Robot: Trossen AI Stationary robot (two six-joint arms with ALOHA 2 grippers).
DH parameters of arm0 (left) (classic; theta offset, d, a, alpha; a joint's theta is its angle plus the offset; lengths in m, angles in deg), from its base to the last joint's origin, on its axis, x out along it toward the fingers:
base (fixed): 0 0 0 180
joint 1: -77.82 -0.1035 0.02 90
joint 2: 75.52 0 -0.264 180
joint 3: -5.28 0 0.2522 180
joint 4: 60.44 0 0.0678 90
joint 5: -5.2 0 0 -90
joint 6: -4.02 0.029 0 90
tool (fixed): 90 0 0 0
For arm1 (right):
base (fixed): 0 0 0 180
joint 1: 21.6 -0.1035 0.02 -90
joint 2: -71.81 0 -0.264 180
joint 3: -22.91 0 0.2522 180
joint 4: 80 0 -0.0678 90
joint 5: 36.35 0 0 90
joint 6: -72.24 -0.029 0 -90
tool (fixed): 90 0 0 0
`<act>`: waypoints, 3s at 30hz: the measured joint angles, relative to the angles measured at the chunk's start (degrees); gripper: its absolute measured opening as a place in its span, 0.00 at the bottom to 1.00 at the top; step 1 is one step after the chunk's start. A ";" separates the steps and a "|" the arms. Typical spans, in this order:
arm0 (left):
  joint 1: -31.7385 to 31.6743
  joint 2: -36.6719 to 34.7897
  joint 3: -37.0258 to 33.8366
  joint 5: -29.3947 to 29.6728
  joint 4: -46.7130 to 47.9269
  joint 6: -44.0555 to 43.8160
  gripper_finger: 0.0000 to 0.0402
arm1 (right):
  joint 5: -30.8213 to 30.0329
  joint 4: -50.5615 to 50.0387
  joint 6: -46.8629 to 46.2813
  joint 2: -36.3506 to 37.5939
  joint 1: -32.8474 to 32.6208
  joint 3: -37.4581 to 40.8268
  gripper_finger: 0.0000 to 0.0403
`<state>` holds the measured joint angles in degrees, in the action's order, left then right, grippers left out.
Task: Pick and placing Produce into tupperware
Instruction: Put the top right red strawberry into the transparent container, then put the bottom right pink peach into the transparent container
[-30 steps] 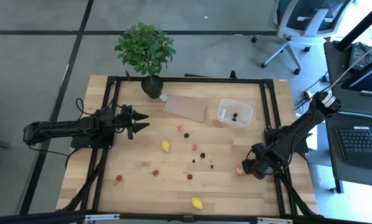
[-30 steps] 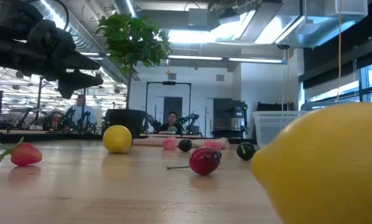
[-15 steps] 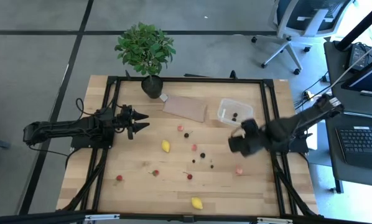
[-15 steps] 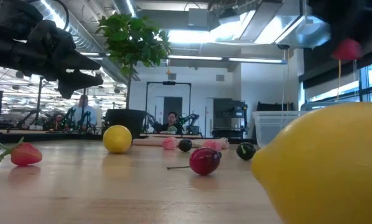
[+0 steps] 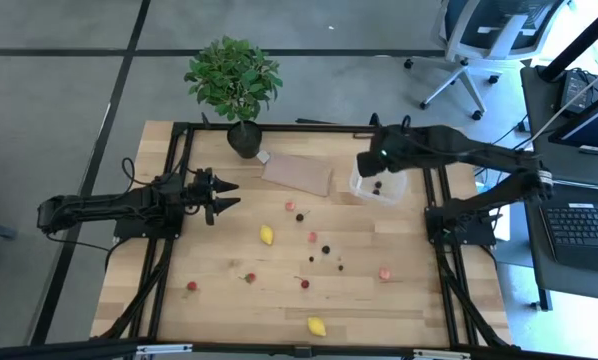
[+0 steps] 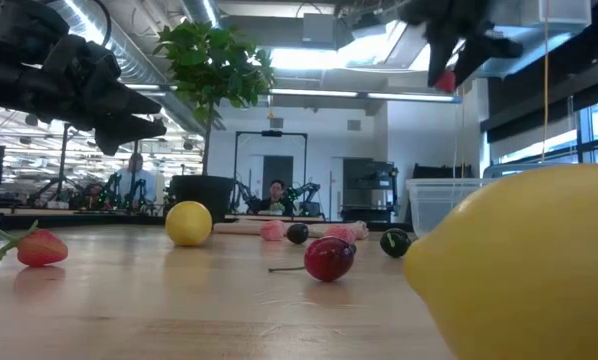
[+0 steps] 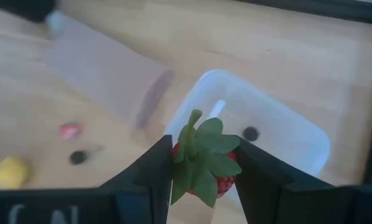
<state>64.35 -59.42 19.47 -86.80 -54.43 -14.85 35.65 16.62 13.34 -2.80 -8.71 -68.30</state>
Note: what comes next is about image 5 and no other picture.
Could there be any black keyboard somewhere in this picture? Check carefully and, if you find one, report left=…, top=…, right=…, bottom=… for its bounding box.
left=542, top=201, right=598, bottom=275

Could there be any black floor power cable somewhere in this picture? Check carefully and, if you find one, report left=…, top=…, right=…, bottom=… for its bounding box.
left=472, top=115, right=536, bottom=187

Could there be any clear plastic tupperware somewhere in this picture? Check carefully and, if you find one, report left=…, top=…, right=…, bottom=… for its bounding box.
left=348, top=158, right=409, bottom=207

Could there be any silver metal bracket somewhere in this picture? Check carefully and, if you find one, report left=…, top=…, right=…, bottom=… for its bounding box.
left=135, top=343, right=194, bottom=357
left=412, top=348, right=473, bottom=360

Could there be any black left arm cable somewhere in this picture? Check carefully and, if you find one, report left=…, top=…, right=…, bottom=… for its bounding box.
left=120, top=156, right=153, bottom=187

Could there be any black aluminium table frame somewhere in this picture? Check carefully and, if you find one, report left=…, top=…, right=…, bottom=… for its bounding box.
left=0, top=121, right=598, bottom=360

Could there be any white grey office chair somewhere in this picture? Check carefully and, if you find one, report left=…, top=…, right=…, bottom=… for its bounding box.
left=403, top=0, right=573, bottom=122

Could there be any thin white rod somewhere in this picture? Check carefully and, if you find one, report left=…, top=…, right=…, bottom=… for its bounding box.
left=527, top=60, right=598, bottom=140

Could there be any beige folded cloth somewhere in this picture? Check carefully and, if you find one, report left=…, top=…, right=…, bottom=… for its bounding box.
left=261, top=152, right=334, bottom=198

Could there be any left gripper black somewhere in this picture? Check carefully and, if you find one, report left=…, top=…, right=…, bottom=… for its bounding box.
left=180, top=167, right=242, bottom=227

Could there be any black power adapter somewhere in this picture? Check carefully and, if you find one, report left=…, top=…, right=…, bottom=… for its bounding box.
left=560, top=68, right=598, bottom=114

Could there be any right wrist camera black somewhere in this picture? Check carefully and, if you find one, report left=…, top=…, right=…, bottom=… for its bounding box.
left=356, top=148, right=389, bottom=179

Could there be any green plant in black pot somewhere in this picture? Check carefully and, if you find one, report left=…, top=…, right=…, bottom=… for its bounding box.
left=183, top=35, right=284, bottom=160

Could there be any black desk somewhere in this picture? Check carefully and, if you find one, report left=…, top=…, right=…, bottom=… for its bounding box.
left=522, top=178, right=598, bottom=312
left=520, top=64, right=598, bottom=189

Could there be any black vertical post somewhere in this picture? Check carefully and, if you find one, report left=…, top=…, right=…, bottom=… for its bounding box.
left=537, top=0, right=598, bottom=84

